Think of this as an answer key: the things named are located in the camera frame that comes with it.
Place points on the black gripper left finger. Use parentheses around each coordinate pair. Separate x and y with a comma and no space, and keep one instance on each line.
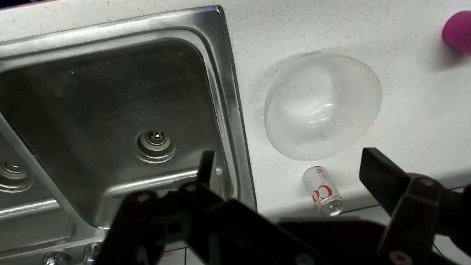
(196,226)

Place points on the white can with red print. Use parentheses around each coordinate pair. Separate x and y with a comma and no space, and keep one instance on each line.
(324,192)

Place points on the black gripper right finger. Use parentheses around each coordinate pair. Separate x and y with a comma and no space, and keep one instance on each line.
(421,215)

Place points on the translucent white plastic bowl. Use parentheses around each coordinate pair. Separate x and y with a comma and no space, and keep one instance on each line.
(324,105)

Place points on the stainless steel double sink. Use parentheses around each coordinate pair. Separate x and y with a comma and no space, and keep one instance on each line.
(97,98)

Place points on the pink rounded object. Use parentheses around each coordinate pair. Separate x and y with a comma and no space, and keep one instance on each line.
(459,31)

